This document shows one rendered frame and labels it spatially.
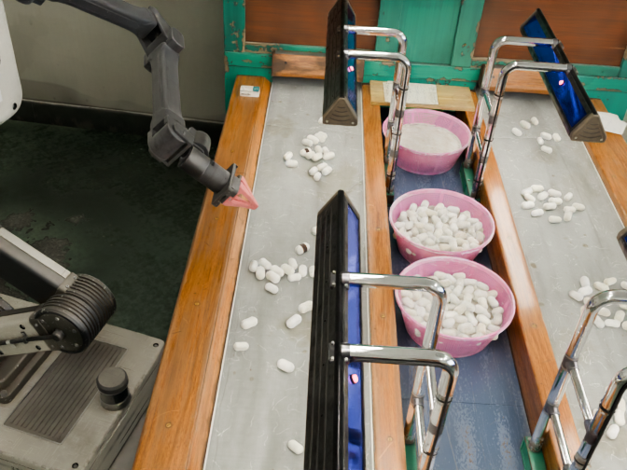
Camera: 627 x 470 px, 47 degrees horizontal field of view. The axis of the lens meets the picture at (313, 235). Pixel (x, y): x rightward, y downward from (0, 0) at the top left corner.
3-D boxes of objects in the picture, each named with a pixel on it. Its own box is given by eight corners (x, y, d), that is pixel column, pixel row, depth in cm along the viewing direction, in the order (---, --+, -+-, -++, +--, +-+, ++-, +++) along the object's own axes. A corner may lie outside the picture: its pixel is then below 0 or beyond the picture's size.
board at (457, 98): (370, 104, 228) (370, 102, 228) (369, 83, 240) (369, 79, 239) (474, 112, 228) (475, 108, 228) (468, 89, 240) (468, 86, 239)
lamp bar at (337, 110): (322, 125, 162) (324, 96, 158) (327, 18, 211) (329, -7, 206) (357, 127, 162) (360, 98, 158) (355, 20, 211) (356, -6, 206)
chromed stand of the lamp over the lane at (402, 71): (325, 202, 201) (336, 52, 173) (326, 163, 217) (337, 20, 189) (392, 207, 201) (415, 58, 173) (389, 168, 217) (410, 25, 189)
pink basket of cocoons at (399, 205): (411, 290, 175) (417, 261, 169) (369, 225, 194) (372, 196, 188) (507, 270, 183) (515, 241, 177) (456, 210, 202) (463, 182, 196)
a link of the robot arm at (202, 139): (146, 152, 156) (173, 128, 153) (155, 127, 165) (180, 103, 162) (188, 186, 161) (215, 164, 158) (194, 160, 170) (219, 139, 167)
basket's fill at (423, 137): (387, 172, 214) (390, 156, 210) (384, 133, 231) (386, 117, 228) (463, 177, 214) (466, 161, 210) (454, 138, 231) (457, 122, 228)
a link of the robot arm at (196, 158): (172, 168, 157) (188, 151, 155) (175, 153, 163) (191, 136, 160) (197, 186, 160) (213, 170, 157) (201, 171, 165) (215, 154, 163)
